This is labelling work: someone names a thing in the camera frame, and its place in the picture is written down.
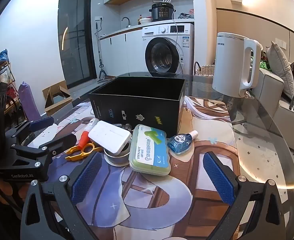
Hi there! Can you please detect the black cardboard box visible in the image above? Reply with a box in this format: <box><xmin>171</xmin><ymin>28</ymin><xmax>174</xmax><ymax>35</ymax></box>
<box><xmin>88</xmin><ymin>76</ymin><xmax>186</xmax><ymax>139</ymax></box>

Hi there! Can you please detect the black pressure cooker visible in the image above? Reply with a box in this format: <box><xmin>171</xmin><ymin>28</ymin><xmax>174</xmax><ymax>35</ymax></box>
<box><xmin>149</xmin><ymin>2</ymin><xmax>176</xmax><ymax>22</ymax></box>

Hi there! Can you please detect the printed desk mat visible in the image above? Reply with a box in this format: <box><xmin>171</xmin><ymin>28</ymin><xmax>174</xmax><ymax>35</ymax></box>
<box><xmin>27</xmin><ymin>96</ymin><xmax>240</xmax><ymax>240</ymax></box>

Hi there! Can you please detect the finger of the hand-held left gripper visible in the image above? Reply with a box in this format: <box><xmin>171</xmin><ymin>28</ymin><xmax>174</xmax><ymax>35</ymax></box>
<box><xmin>4</xmin><ymin>116</ymin><xmax>55</xmax><ymax>145</ymax></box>
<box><xmin>10</xmin><ymin>133</ymin><xmax>78</xmax><ymax>171</ymax></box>

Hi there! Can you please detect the pile of colourful clothes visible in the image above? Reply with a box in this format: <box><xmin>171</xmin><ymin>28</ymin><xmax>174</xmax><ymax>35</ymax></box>
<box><xmin>259</xmin><ymin>51</ymin><xmax>272</xmax><ymax>72</ymax></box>

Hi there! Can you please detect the green plastic case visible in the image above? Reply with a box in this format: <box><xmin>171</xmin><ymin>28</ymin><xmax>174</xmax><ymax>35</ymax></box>
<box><xmin>128</xmin><ymin>124</ymin><xmax>172</xmax><ymax>176</ymax></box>

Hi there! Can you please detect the round grey container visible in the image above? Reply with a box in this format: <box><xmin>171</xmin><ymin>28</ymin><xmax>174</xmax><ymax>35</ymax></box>
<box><xmin>103</xmin><ymin>145</ymin><xmax>131</xmax><ymax>167</ymax></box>

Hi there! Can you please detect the dark glass door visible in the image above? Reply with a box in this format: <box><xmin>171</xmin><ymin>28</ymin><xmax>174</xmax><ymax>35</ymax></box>
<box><xmin>58</xmin><ymin>0</ymin><xmax>97</xmax><ymax>89</ymax></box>

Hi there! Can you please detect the white power cable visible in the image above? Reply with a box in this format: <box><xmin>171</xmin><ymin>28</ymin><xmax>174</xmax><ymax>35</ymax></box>
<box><xmin>171</xmin><ymin>17</ymin><xmax>185</xmax><ymax>75</ymax></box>

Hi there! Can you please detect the white power bank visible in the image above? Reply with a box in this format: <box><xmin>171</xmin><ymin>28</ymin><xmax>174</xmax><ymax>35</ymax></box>
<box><xmin>88</xmin><ymin>120</ymin><xmax>132</xmax><ymax>155</ymax></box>

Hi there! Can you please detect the white base cabinet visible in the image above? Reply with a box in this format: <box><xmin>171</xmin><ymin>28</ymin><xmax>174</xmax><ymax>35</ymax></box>
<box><xmin>99</xmin><ymin>31</ymin><xmax>146</xmax><ymax>77</ymax></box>

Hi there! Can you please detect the white washing machine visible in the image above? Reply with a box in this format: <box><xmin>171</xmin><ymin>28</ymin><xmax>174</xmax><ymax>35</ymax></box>
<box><xmin>142</xmin><ymin>23</ymin><xmax>195</xmax><ymax>77</ymax></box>

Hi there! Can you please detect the red capped white tube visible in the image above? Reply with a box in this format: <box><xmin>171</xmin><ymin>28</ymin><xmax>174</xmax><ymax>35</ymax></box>
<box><xmin>77</xmin><ymin>118</ymin><xmax>99</xmax><ymax>150</ymax></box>

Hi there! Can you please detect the brown cardboard box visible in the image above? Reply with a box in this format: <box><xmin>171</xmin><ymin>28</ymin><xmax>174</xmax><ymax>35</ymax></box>
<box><xmin>42</xmin><ymin>81</ymin><xmax>73</xmax><ymax>117</ymax></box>

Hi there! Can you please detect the purple rolled mat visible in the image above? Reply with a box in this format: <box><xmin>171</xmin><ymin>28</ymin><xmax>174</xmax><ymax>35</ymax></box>
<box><xmin>18</xmin><ymin>81</ymin><xmax>41</xmax><ymax>122</ymax></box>

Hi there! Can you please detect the wicker basket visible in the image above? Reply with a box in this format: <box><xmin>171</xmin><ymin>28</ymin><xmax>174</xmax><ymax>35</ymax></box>
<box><xmin>194</xmin><ymin>62</ymin><xmax>215</xmax><ymax>76</ymax></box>

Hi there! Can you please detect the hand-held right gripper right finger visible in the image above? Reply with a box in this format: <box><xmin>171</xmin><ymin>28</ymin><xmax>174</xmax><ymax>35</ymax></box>
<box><xmin>203</xmin><ymin>151</ymin><xmax>287</xmax><ymax>240</ymax></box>

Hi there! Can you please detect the white electric kettle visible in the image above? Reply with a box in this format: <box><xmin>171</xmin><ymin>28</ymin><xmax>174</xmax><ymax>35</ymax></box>
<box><xmin>212</xmin><ymin>32</ymin><xmax>262</xmax><ymax>98</ymax></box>

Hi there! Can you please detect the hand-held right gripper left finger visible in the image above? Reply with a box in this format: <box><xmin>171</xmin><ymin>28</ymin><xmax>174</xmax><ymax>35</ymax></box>
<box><xmin>20</xmin><ymin>151</ymin><xmax>103</xmax><ymax>240</ymax></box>

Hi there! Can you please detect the grey sofa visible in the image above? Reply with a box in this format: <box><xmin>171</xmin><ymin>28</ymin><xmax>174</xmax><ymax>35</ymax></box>
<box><xmin>244</xmin><ymin>62</ymin><xmax>294</xmax><ymax>153</ymax></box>

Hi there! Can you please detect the yellow plastic tool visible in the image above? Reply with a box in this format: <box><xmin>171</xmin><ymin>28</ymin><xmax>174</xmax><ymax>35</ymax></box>
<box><xmin>65</xmin><ymin>142</ymin><xmax>103</xmax><ymax>161</ymax></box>

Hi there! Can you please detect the mop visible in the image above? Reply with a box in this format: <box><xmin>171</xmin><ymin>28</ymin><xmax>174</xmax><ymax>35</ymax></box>
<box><xmin>95</xmin><ymin>22</ymin><xmax>111</xmax><ymax>83</ymax></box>

